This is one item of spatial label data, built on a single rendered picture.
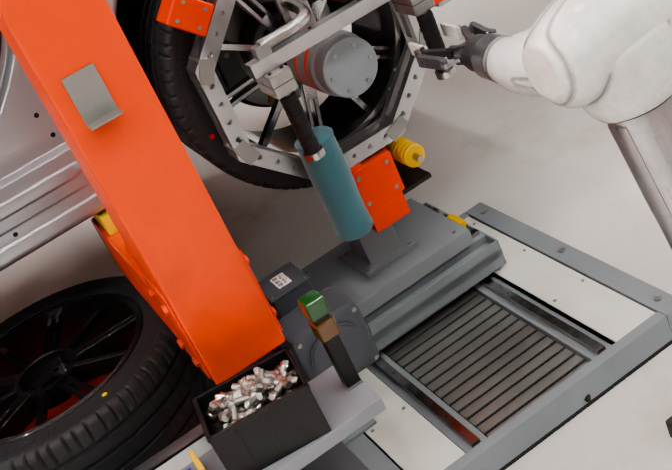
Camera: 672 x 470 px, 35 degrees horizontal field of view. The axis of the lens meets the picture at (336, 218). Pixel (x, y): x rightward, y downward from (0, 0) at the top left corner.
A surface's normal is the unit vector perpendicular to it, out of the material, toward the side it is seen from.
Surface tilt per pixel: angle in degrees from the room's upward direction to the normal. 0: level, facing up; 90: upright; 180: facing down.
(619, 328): 0
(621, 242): 0
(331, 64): 90
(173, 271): 90
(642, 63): 85
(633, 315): 0
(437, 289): 90
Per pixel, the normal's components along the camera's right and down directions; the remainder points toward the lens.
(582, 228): -0.37, -0.80
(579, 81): 0.00, 0.54
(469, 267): 0.44, 0.29
